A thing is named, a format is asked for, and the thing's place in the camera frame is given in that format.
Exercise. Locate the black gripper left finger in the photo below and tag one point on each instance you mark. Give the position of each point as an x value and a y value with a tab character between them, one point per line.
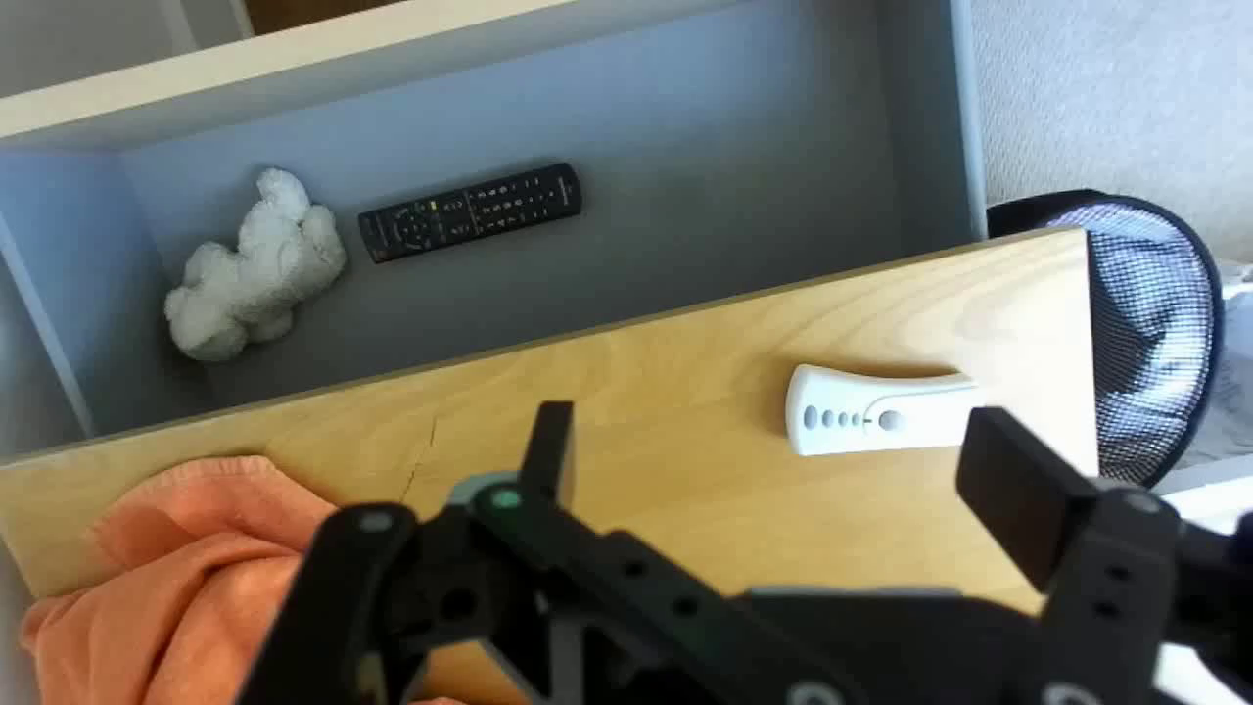
394	587

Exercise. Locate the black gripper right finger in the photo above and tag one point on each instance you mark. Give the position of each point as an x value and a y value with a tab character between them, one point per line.
1043	501

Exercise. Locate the black remote controller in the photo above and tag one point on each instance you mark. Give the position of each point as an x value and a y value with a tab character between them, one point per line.
473	214

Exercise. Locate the white remote controller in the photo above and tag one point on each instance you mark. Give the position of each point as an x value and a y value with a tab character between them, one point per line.
846	411

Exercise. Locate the open grey drawer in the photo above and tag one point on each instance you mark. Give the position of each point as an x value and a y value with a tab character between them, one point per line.
731	158

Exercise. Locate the blue mesh laundry hamper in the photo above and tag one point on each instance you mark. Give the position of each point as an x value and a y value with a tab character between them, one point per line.
1148	326

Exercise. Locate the orange towel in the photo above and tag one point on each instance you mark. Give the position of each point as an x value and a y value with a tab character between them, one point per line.
169	574

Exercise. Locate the light wood desk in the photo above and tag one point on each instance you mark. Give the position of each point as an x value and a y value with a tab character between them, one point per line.
679	391

